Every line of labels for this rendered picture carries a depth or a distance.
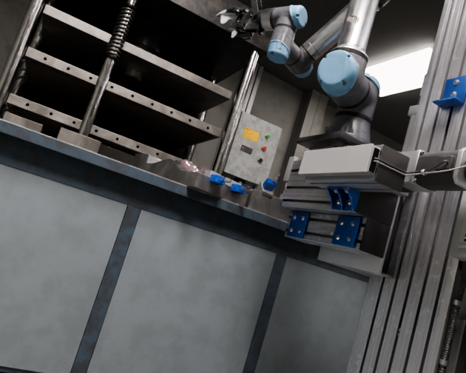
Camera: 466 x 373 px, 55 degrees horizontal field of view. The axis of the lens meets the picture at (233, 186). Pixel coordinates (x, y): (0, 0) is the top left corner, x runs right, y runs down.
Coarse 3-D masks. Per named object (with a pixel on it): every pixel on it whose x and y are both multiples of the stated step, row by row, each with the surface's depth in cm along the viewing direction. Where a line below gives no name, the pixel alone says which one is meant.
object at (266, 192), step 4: (276, 176) 179; (268, 180) 180; (272, 180) 180; (260, 184) 184; (264, 184) 182; (268, 184) 180; (272, 184) 180; (276, 184) 181; (260, 188) 183; (264, 188) 182; (268, 188) 182; (272, 188) 182; (264, 192) 182; (268, 192) 182; (268, 196) 183
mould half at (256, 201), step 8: (248, 192) 182; (256, 192) 179; (248, 200) 179; (256, 200) 179; (264, 200) 181; (272, 200) 182; (280, 200) 184; (256, 208) 179; (264, 208) 181; (272, 208) 182; (280, 208) 184; (272, 216) 182; (280, 216) 184; (288, 216) 186
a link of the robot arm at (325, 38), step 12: (384, 0) 147; (336, 24) 151; (312, 36) 156; (324, 36) 153; (336, 36) 153; (300, 48) 157; (312, 48) 155; (324, 48) 155; (300, 60) 155; (312, 60) 157; (300, 72) 159
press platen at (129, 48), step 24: (48, 24) 238; (72, 24) 231; (48, 48) 277; (72, 48) 263; (96, 48) 251; (96, 72) 294; (120, 72) 279; (144, 72) 266; (168, 72) 254; (168, 96) 299; (192, 96) 283; (216, 96) 270
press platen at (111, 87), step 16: (32, 48) 220; (48, 64) 223; (64, 64) 226; (80, 80) 232; (96, 80) 232; (128, 96) 239; (144, 96) 243; (160, 112) 247; (176, 112) 250; (208, 128) 259; (192, 144) 303
